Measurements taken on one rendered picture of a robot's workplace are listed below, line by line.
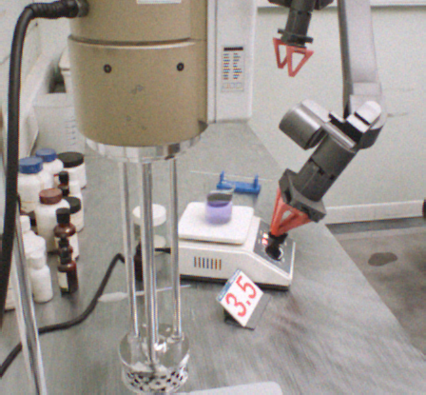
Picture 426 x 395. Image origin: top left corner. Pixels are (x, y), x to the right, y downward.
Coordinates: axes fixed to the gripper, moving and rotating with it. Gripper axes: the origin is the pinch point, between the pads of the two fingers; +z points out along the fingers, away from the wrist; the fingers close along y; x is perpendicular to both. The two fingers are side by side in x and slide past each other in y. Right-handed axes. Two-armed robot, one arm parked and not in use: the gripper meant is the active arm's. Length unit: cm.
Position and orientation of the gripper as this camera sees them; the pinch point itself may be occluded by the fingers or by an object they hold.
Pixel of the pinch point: (276, 228)
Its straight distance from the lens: 95.7
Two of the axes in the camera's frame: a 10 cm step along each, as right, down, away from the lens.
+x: 8.6, 4.2, 2.8
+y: 0.3, 5.2, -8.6
